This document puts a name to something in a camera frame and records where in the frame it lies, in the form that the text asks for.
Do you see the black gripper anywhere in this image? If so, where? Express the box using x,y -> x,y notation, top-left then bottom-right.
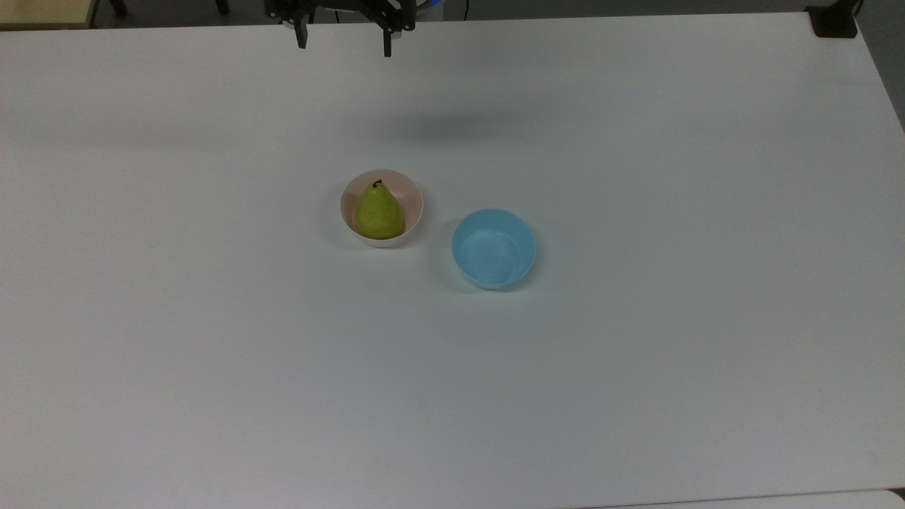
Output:
265,0 -> 418,58

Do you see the green pear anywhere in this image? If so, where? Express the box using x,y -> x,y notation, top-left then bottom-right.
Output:
354,179 -> 407,240

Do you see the pink plastic bowl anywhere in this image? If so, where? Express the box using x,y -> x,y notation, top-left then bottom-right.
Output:
340,169 -> 425,248

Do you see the light blue plastic bowl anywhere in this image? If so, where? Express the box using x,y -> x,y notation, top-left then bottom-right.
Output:
451,208 -> 538,291

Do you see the beige wooden table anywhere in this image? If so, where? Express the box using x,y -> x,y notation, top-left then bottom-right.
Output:
0,0 -> 98,30

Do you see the black clamp camera pole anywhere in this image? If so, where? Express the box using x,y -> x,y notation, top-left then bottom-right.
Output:
805,0 -> 865,39

